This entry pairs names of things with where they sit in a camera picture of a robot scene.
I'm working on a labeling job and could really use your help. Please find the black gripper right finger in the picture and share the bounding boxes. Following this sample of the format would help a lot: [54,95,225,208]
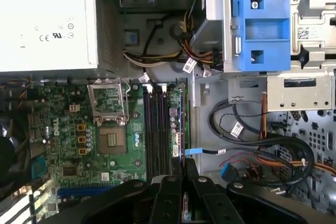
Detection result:
[186,157,336,224]

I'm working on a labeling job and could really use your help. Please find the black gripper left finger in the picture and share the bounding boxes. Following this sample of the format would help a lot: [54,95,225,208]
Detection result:
[47,157,185,224]

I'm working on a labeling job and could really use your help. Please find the blue RAM stick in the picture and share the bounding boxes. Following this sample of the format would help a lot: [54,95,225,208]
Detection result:
[180,78,191,221]

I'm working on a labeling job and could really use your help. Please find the black RAM slot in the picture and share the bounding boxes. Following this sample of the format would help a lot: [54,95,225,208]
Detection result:
[156,83,164,178]
[163,83,170,178]
[150,83,156,178]
[143,83,151,178]

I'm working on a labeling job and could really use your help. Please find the green motherboard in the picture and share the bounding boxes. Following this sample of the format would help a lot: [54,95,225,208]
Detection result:
[0,76,190,214]

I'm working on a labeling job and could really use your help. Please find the blue expansion slot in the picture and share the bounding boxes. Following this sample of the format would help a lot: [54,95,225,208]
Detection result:
[57,187,116,197]

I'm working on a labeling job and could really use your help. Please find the CPU socket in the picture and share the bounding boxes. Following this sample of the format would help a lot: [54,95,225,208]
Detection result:
[97,125,128,155]

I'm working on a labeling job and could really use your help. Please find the metal CPU socket cover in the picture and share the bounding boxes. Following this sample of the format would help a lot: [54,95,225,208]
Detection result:
[87,78,130,126]

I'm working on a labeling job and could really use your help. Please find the black and grey PC case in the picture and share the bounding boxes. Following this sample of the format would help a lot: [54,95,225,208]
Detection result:
[0,0,336,224]

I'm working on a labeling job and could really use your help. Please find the black CPU fan shroud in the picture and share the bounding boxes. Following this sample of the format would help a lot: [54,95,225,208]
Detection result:
[0,113,31,190]

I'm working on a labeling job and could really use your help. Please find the blue plastic drive latch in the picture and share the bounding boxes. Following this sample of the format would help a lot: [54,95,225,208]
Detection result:
[230,0,291,72]

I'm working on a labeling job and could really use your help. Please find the grey power supply unit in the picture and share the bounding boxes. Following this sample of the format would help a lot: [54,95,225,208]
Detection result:
[0,0,124,74]

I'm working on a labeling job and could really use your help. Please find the blue plug with red wires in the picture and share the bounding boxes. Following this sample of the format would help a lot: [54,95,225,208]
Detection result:
[220,161,238,180]

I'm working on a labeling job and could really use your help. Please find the blue-tipped black wire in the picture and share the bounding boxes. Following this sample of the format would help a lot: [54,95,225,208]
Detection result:
[184,148,229,157]

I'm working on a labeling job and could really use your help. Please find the orange disk power wires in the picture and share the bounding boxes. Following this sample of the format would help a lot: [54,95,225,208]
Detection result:
[256,91,336,176]

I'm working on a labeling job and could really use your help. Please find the thick black data wire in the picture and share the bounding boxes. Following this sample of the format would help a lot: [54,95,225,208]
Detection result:
[208,100,316,196]

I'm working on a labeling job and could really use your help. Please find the thin wire locking lever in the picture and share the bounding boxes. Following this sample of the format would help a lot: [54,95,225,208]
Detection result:
[121,78,131,127]

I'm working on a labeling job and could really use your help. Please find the yellow orange power wire bundle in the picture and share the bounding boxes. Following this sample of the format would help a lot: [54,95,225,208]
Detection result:
[122,8,224,70]

